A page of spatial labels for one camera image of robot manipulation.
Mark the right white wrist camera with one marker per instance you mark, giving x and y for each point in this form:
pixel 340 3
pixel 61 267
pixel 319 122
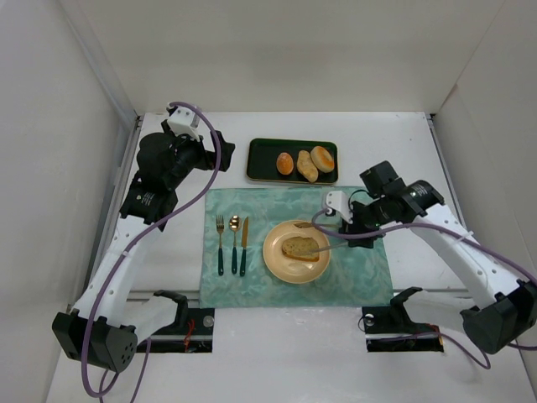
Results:
pixel 337 203

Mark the sliced brown bread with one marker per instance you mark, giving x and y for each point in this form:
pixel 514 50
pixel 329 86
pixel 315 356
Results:
pixel 301 248

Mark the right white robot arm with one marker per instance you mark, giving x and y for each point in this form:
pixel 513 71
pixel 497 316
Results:
pixel 504 294

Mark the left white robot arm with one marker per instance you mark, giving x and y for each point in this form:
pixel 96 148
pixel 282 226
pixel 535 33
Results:
pixel 98 331

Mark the round orange sugared bun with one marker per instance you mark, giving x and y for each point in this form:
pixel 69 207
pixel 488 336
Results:
pixel 285 163

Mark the cream yellow plate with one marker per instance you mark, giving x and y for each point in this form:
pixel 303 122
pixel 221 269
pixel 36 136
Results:
pixel 294 271

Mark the white orange-topped oval bun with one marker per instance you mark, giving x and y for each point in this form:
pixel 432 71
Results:
pixel 322 159

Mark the stainless steel tongs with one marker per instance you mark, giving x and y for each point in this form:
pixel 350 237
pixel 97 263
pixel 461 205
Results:
pixel 304 225

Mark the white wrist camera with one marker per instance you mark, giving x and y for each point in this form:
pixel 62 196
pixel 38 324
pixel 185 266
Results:
pixel 337 203
pixel 182 121

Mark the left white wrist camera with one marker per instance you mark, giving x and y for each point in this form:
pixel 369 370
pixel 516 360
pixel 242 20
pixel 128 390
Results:
pixel 182 121

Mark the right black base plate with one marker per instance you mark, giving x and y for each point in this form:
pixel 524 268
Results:
pixel 388 329

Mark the gold spoon green handle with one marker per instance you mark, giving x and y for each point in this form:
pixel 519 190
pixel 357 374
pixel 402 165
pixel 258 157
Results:
pixel 234 225

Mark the teal patterned placemat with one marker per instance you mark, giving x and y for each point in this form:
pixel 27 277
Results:
pixel 354 276

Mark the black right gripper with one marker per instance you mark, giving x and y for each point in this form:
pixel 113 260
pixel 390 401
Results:
pixel 361 225

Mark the dark green gold-rimmed tray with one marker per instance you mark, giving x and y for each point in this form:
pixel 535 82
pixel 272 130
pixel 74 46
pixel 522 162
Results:
pixel 263 154

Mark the long yellow filled bread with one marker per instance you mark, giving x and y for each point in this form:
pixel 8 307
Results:
pixel 306 166

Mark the gold knife green handle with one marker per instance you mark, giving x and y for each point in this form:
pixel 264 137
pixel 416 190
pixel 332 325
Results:
pixel 242 269

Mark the gold fork green handle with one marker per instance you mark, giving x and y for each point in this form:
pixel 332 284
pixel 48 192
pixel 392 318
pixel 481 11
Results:
pixel 220 230

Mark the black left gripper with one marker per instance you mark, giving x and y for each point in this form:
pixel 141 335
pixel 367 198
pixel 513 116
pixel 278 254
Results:
pixel 223 151

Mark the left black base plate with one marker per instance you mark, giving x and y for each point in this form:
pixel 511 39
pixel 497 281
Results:
pixel 193 335

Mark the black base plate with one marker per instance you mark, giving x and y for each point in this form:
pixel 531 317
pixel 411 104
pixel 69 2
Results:
pixel 388 329
pixel 193 335

